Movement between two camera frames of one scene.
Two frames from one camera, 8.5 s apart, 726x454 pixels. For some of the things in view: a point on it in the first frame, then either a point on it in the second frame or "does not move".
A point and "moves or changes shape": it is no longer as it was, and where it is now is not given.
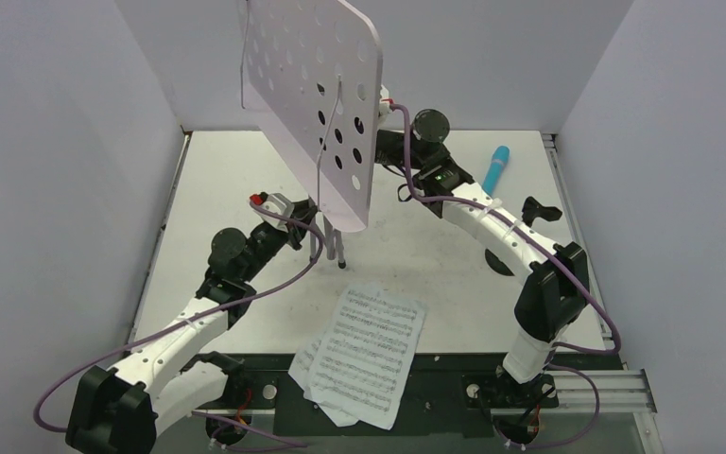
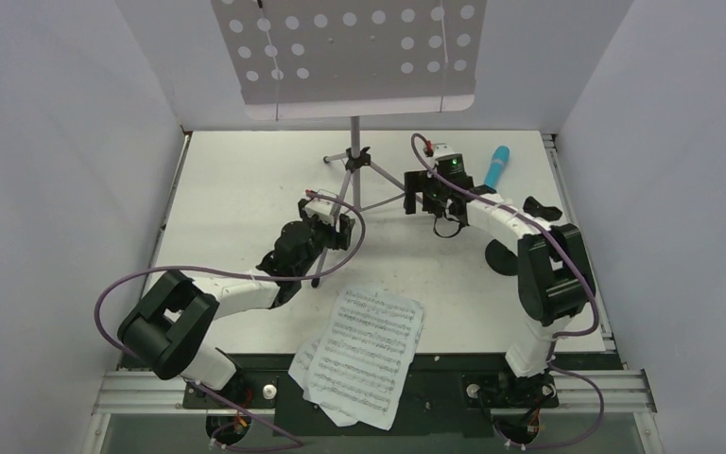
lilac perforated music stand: (311, 84) moves or changes shape
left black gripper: (303, 211) to (339, 237)
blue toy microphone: (495, 169) does not move
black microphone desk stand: (531, 211) does not move
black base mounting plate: (451, 394) does not move
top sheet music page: (368, 355) does not move
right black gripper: (386, 146) to (422, 190)
